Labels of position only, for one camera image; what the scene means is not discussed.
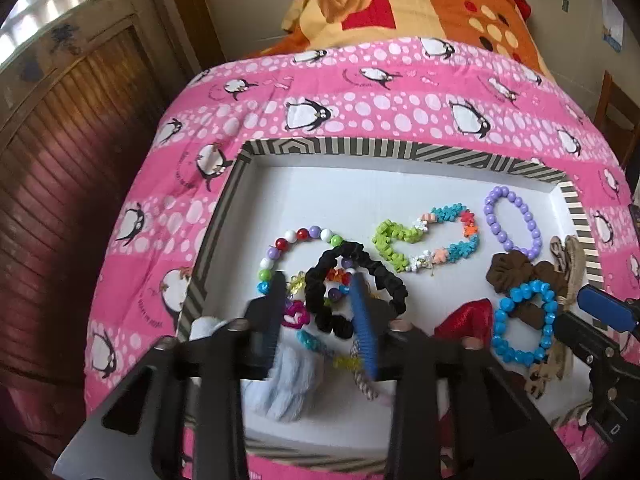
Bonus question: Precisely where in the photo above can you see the magenta plastic heart ring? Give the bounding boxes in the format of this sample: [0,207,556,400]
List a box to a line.
[282,300,312,330]

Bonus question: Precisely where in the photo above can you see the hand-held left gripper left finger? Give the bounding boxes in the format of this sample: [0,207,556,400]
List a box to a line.
[52,272,288,480]

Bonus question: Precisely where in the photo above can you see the orange yellow patterned blanket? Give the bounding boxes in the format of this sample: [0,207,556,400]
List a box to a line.
[249,0,557,82]

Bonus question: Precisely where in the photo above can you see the rainbow flower bead bracelet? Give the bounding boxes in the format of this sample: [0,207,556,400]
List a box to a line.
[287,267,357,311]

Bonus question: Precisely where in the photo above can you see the brown scrunchie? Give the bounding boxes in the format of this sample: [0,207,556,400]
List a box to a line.
[487,252,567,332]

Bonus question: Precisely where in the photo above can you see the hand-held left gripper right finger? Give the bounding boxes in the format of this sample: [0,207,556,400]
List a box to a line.
[347,275,584,480]

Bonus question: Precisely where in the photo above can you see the pink penguin blanket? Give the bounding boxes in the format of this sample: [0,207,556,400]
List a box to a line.
[85,35,640,480]

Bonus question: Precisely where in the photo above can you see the striped cardboard box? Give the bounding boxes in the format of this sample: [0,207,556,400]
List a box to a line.
[177,137,607,476]

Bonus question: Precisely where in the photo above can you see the black scrunchie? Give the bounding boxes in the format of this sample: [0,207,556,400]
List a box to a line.
[304,240,409,334]

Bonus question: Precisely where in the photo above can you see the wall poster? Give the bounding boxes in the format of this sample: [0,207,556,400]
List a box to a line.
[599,0,626,52]

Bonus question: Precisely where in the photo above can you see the wooden panel door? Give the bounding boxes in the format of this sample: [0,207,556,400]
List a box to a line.
[0,0,206,411]

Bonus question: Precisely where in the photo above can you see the wooden chair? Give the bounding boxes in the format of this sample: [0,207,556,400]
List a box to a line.
[592,70,640,172]

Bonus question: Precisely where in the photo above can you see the multicolour round bead bracelet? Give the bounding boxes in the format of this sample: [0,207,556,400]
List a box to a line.
[257,226,347,297]

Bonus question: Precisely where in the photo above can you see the small colourful charm bracelet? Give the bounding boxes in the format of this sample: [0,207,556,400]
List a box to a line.
[298,330,362,372]

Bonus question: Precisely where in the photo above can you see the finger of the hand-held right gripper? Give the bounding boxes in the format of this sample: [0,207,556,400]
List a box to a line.
[576,285,640,335]
[552,311,623,373]

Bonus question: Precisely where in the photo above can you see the light blue fluffy scrunchie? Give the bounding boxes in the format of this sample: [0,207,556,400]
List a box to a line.
[192,315,327,422]

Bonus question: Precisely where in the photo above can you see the red scrunchie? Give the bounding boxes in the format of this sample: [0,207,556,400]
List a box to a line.
[433,297,496,345]

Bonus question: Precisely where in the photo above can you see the blue bead bracelet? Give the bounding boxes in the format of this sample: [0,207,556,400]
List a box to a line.
[490,280,557,365]

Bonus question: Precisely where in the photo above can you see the beige leopard hair tie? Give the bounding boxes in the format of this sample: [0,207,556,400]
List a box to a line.
[524,234,597,402]

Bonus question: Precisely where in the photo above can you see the green teal flower bead bracelet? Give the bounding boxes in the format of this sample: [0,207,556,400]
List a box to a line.
[373,203,480,275]

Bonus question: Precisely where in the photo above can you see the purple bead bracelet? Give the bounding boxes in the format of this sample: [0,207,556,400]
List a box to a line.
[482,185,544,260]

